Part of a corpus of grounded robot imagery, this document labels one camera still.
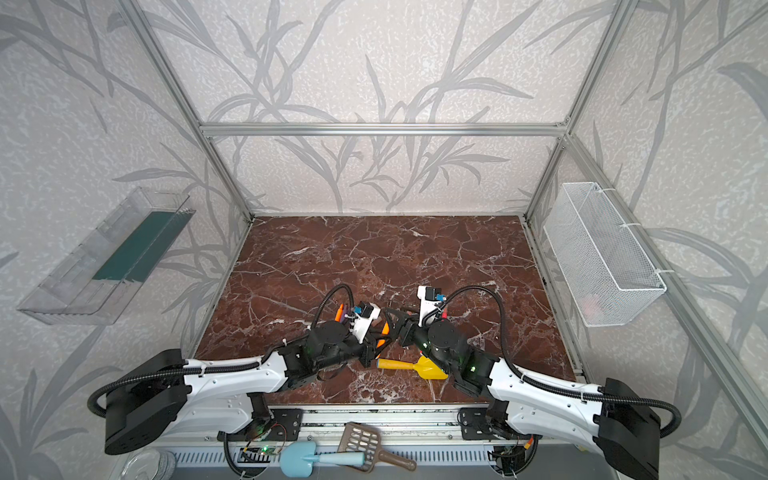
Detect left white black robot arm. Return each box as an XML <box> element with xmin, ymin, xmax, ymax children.
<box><xmin>87</xmin><ymin>302</ymin><xmax>395</xmax><ymax>455</ymax></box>

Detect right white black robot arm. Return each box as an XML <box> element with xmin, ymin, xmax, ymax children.
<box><xmin>385</xmin><ymin>292</ymin><xmax>683</xmax><ymax>479</ymax></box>

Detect yellow toy shovel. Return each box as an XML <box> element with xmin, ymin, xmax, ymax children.
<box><xmin>376</xmin><ymin>356</ymin><xmax>449</xmax><ymax>380</ymax></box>

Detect brown slotted scoop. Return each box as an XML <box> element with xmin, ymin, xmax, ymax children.
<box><xmin>337</xmin><ymin>422</ymin><xmax>417</xmax><ymax>473</ymax></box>

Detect light blue toy shovel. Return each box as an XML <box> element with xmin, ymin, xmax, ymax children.
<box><xmin>279</xmin><ymin>441</ymin><xmax>366</xmax><ymax>478</ymax></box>

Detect clear round lid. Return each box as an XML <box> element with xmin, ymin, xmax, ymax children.
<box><xmin>119</xmin><ymin>448</ymin><xmax>177</xmax><ymax>480</ymax></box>

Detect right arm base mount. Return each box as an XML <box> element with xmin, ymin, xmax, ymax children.
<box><xmin>457</xmin><ymin>407</ymin><xmax>519</xmax><ymax>441</ymax></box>

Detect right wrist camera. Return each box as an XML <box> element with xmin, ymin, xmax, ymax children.
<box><xmin>417</xmin><ymin>285</ymin><xmax>447</xmax><ymax>327</ymax></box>

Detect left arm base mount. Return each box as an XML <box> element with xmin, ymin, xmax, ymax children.
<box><xmin>217</xmin><ymin>408</ymin><xmax>304</xmax><ymax>442</ymax></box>

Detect white wire mesh basket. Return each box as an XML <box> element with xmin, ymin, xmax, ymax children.
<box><xmin>544</xmin><ymin>182</ymin><xmax>667</xmax><ymax>328</ymax></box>

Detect clear plastic wall tray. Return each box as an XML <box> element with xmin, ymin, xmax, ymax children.
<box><xmin>17</xmin><ymin>187</ymin><xmax>196</xmax><ymax>326</ymax></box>

